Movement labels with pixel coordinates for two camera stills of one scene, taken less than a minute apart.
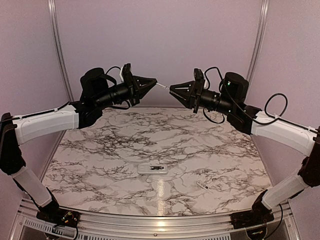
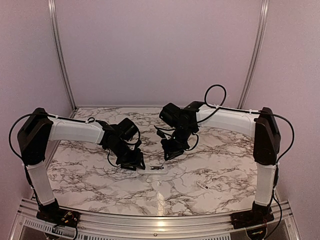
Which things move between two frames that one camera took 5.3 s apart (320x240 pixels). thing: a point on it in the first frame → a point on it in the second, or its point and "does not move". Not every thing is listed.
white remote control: (152, 169) does not move
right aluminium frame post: (264, 6) does not move
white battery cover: (204, 186) does not move
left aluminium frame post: (57, 38) does not move
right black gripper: (193, 100) → (168, 148)
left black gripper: (141, 90) → (134, 161)
